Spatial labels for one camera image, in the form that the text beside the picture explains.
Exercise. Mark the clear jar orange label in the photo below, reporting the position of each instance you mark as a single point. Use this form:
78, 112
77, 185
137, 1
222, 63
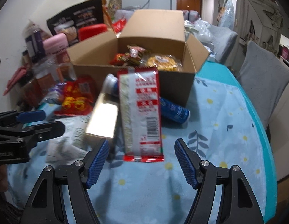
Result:
47, 73

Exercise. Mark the large open cardboard box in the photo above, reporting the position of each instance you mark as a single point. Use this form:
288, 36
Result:
150, 38

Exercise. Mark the small gold cardboard box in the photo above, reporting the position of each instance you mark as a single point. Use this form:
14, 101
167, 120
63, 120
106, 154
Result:
103, 120

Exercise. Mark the red yellow-print snack bag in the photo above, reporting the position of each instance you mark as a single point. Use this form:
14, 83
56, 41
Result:
79, 97

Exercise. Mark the grey cushion on sofa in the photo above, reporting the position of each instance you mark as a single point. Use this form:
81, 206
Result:
224, 40

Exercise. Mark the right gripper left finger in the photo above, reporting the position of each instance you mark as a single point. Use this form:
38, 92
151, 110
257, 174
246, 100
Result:
46, 202

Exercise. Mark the woven round mat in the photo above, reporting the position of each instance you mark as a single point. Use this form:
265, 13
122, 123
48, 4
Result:
113, 6

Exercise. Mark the tipped clear brown jar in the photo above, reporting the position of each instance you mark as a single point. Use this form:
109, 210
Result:
67, 71

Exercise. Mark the grey padded chair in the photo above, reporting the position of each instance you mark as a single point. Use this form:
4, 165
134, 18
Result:
264, 79

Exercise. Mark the pink lidded bottle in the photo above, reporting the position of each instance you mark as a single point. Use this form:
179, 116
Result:
57, 45

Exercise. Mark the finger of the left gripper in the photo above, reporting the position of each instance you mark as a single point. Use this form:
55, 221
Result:
16, 138
12, 118

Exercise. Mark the red white noodle snack packet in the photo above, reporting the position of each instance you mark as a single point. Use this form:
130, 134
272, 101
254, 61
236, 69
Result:
139, 95

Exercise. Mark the red plastic container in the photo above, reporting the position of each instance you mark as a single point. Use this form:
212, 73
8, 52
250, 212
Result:
90, 31

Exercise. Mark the packaged yellow waffle snack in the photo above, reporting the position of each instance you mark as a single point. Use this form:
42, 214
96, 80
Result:
162, 62

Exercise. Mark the blue tablet tube white cap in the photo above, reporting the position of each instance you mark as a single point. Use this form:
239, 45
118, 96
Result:
169, 110

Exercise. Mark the black printed snack bag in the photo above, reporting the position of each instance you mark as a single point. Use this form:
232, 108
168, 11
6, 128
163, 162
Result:
70, 20

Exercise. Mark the white line-drawn snack bag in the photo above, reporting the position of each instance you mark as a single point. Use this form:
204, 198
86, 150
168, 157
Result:
71, 146

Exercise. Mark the silver purple foil packet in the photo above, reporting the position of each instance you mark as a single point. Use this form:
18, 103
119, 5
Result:
55, 94

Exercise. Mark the dark purple labelled jar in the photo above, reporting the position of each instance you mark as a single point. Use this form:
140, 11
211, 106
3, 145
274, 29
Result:
34, 43

